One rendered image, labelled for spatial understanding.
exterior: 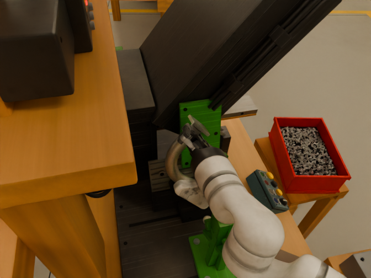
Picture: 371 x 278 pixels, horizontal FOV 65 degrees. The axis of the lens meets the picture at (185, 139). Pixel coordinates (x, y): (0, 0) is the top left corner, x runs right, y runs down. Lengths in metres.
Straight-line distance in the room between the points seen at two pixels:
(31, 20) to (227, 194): 0.34
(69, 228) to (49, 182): 0.28
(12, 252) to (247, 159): 0.83
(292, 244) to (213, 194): 0.55
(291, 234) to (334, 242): 1.17
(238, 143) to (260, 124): 1.44
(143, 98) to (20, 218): 0.44
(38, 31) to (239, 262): 0.36
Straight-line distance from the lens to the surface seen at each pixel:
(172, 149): 0.68
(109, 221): 1.00
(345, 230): 2.24
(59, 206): 0.51
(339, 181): 1.22
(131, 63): 0.95
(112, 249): 0.96
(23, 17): 0.33
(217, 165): 0.52
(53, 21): 0.31
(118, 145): 0.30
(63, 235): 0.59
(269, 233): 0.41
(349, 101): 3.23
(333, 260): 1.09
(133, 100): 0.81
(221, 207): 0.47
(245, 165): 1.11
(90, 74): 0.39
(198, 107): 0.76
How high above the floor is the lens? 1.76
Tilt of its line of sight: 48 degrees down
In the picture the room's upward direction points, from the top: 4 degrees clockwise
